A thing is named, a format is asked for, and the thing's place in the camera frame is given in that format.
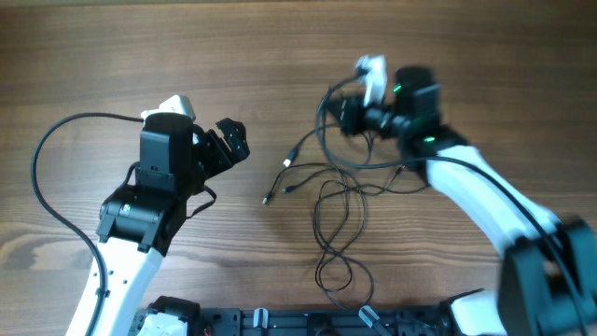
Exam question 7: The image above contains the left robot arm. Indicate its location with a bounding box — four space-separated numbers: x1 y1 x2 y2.
67 112 250 335

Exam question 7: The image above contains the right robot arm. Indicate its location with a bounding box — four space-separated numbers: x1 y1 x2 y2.
317 66 596 335

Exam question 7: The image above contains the camera black cable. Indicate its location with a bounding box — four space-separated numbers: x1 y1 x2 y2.
314 69 593 336
30 112 146 336

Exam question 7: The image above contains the right camera black cable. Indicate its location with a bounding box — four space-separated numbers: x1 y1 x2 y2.
314 69 593 336

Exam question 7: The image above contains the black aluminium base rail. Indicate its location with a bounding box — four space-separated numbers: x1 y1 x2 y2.
130 296 467 336

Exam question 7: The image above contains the black usb cable bundle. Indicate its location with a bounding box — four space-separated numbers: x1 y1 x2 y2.
261 123 430 310

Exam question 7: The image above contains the left camera black cable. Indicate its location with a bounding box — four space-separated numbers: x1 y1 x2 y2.
30 112 146 336

